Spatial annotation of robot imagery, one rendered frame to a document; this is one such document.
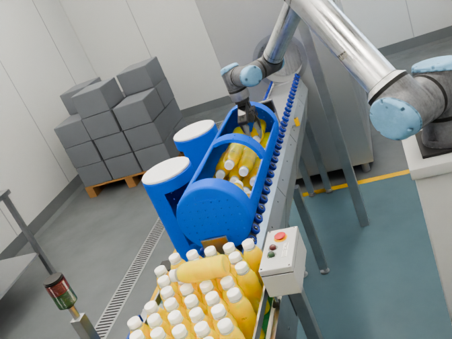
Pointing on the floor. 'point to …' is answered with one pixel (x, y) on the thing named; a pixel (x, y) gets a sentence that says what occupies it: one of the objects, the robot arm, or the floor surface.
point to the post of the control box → (306, 315)
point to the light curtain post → (333, 121)
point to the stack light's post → (85, 327)
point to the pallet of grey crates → (120, 126)
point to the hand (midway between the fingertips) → (255, 137)
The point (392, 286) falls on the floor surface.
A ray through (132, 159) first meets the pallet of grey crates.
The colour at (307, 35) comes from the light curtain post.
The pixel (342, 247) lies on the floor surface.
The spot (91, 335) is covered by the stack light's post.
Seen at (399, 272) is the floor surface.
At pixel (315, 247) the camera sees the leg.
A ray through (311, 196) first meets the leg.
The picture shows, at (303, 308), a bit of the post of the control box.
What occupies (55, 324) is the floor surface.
